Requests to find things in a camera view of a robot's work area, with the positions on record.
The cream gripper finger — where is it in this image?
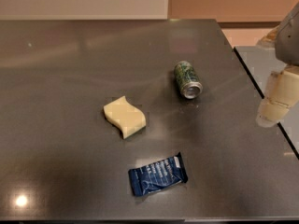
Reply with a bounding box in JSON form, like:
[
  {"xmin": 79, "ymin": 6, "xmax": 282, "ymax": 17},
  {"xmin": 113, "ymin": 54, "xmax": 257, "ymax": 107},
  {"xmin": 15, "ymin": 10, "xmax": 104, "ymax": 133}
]
[
  {"xmin": 257, "ymin": 27, "xmax": 278, "ymax": 49},
  {"xmin": 256, "ymin": 64, "xmax": 299, "ymax": 128}
]

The green soda can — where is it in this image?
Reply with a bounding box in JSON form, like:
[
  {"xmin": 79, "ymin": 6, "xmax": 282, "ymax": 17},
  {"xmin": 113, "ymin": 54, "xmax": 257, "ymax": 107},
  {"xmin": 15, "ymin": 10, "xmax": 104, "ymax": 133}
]
[{"xmin": 174, "ymin": 61, "xmax": 203, "ymax": 99}]

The dark blue snack packet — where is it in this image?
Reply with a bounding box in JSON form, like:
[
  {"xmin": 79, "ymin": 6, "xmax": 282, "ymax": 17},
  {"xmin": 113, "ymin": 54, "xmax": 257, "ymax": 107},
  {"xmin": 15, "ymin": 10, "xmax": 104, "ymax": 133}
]
[{"xmin": 128, "ymin": 153, "xmax": 188, "ymax": 197}]

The yellow wavy sponge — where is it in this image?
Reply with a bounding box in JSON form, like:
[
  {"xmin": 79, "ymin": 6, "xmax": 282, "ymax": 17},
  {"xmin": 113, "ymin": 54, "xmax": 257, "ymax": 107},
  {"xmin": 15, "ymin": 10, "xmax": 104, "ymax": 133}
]
[{"xmin": 104, "ymin": 96, "xmax": 146, "ymax": 139}]

